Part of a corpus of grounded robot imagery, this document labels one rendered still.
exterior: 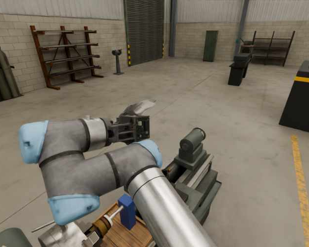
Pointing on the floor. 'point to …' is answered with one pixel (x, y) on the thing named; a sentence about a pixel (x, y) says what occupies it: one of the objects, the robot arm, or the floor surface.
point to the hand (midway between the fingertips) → (154, 123)
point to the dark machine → (304, 98)
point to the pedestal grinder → (117, 61)
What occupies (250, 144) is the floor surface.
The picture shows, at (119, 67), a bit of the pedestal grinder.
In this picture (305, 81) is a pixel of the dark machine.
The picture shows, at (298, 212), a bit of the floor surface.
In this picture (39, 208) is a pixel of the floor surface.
